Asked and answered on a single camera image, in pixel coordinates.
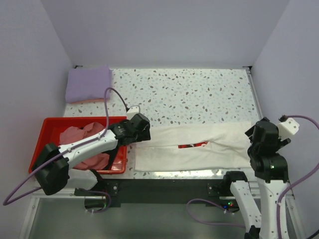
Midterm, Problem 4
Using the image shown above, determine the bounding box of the white t-shirt red print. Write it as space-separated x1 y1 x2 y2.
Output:
135 121 252 172

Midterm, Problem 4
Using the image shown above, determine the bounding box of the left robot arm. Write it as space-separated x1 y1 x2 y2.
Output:
32 113 151 195

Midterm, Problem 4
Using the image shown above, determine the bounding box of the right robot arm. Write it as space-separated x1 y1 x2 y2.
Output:
222 118 290 239

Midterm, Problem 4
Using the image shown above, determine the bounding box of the black garment in bin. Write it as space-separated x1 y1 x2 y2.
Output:
105 147 119 170

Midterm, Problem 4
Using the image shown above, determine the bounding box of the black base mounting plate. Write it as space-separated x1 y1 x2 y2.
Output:
74 179 239 213

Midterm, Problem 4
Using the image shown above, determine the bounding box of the folded purple t-shirt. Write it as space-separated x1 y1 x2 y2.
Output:
65 65 113 103

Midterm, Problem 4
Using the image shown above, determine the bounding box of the pink t-shirt in bin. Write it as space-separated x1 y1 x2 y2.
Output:
59 122 109 170

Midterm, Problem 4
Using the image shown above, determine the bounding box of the red plastic bin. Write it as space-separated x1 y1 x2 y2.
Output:
28 117 127 174

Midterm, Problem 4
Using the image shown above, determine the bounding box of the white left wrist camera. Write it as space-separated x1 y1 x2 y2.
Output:
126 105 141 120

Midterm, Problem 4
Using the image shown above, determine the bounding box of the aluminium frame rail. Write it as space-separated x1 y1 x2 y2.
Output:
249 181 295 199

